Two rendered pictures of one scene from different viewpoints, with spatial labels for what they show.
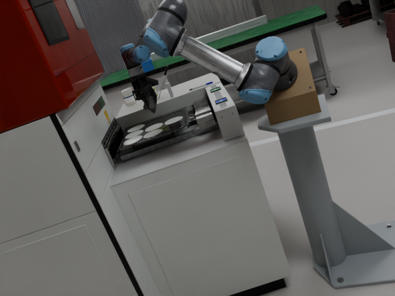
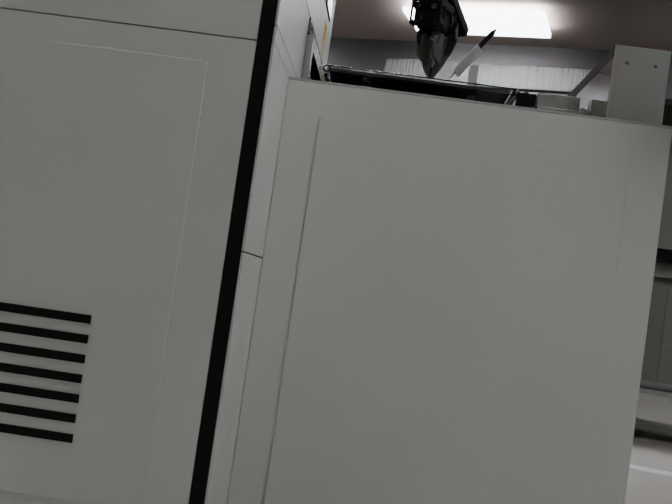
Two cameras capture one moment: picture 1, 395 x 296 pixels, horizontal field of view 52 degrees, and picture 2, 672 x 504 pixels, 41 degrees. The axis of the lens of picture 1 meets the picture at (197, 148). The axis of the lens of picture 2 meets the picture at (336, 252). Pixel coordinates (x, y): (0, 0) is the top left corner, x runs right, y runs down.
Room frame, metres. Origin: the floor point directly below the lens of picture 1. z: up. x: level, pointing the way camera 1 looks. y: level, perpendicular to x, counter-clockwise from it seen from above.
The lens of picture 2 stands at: (0.18, 0.30, 0.48)
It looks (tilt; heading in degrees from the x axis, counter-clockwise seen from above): 2 degrees up; 0
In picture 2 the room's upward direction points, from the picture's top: 8 degrees clockwise
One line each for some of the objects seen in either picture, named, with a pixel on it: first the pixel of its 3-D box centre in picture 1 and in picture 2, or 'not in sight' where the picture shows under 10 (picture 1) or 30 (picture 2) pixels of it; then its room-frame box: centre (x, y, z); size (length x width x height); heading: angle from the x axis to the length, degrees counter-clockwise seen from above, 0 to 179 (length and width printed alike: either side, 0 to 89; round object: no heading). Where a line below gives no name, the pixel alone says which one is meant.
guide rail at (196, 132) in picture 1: (168, 141); not in sight; (1.90, 0.12, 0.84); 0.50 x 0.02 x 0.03; 86
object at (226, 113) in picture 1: (222, 108); (598, 120); (1.94, -0.19, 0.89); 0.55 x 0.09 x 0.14; 176
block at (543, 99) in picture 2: (204, 118); (556, 103); (1.87, -0.08, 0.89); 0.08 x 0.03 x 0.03; 86
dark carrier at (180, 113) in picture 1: (154, 127); (415, 100); (2.03, 0.17, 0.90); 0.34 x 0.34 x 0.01; 87
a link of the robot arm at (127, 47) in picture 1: (130, 56); not in sight; (2.06, 0.15, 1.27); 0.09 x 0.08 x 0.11; 28
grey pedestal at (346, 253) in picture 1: (334, 187); not in sight; (1.68, -0.54, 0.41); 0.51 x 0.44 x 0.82; 71
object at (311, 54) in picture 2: (116, 142); (315, 87); (2.03, 0.38, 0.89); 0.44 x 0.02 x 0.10; 176
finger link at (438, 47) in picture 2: (151, 105); (436, 54); (2.05, 0.14, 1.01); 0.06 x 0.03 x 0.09; 149
